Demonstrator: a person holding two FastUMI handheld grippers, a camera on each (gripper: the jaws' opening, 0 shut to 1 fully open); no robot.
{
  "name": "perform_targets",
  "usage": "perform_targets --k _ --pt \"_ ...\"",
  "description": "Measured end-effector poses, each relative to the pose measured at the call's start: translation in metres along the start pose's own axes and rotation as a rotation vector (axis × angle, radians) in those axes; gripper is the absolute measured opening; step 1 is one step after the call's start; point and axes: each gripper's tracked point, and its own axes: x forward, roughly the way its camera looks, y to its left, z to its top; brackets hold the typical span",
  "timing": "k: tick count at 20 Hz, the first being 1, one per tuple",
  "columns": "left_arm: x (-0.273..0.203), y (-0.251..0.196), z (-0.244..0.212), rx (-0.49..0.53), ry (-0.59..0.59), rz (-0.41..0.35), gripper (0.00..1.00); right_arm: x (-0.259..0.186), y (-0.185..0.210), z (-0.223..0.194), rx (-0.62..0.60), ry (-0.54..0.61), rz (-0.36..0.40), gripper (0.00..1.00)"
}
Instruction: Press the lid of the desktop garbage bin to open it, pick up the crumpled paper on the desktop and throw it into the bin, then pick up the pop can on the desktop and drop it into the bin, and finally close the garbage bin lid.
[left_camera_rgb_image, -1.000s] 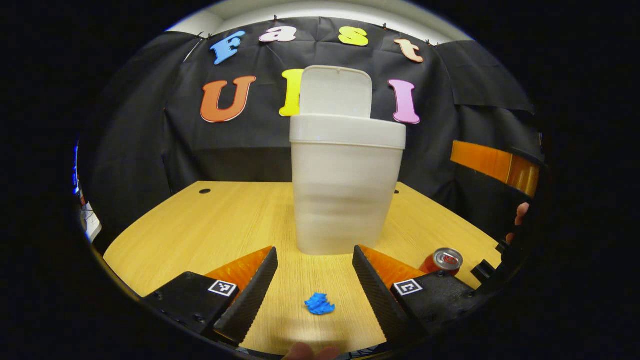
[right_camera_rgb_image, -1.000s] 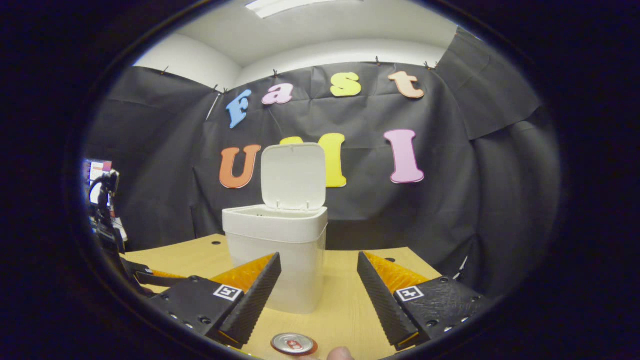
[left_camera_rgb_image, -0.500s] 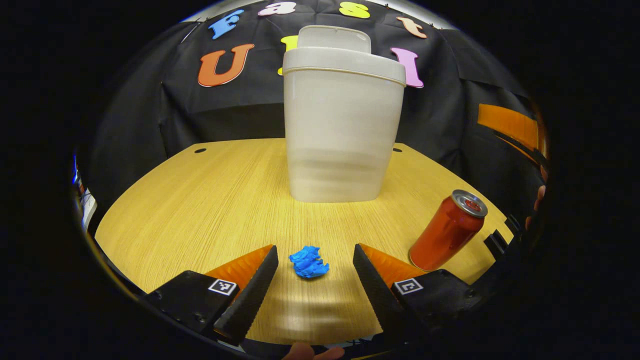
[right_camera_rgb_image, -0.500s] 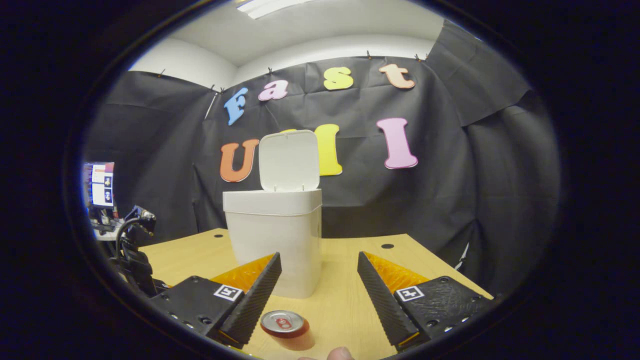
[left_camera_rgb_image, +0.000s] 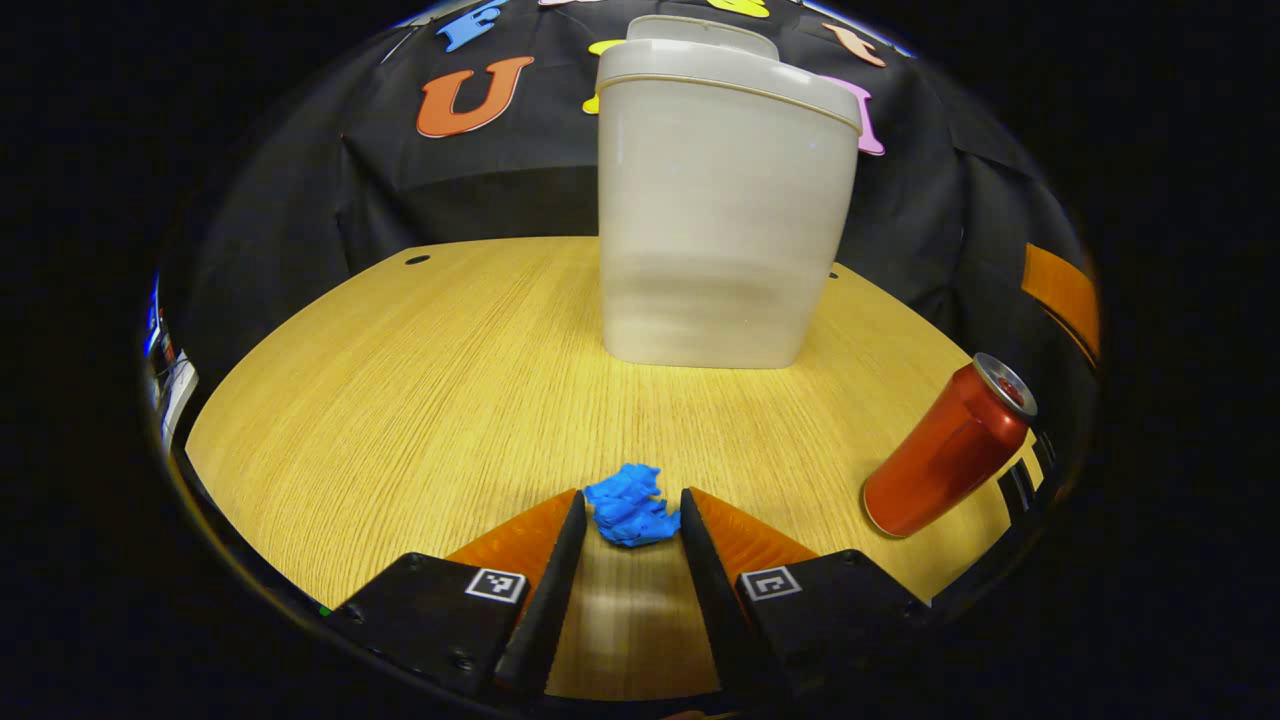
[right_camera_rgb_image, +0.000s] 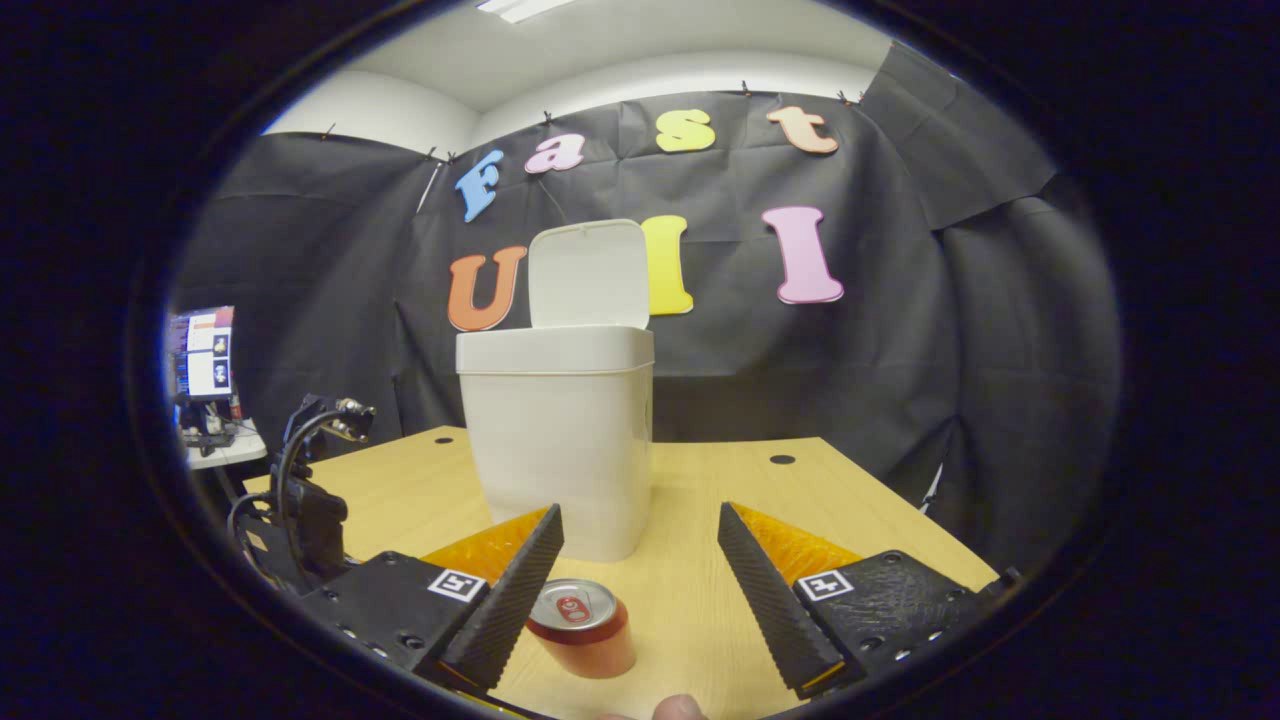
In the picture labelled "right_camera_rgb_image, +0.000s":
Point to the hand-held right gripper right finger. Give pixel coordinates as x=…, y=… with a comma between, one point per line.
x=770, y=610

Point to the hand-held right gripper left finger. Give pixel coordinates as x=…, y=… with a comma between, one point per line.
x=510, y=600

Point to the red pop can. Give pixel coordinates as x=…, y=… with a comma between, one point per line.
x=585, y=640

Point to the white desktop garbage bin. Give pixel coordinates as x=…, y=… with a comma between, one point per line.
x=560, y=450

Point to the wooden desktop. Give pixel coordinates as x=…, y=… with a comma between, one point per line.
x=700, y=520

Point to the white side table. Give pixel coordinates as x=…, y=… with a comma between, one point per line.
x=230, y=448

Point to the computer monitor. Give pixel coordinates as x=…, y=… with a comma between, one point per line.
x=205, y=350

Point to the long ceiling light panel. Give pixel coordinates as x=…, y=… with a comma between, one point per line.
x=520, y=8

